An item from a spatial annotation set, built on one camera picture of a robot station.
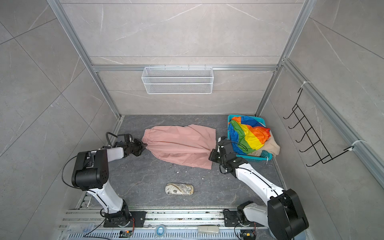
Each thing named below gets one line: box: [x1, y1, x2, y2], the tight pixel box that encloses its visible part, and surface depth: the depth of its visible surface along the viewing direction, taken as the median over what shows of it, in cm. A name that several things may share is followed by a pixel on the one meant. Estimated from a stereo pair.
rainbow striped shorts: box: [228, 116, 271, 155], surface depth 97 cm
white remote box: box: [197, 225, 220, 234], surface depth 69 cm
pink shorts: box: [142, 124, 217, 170], surface depth 100 cm
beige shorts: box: [247, 130, 281, 158], surface depth 90 cm
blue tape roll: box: [155, 224, 167, 238], surface depth 72 cm
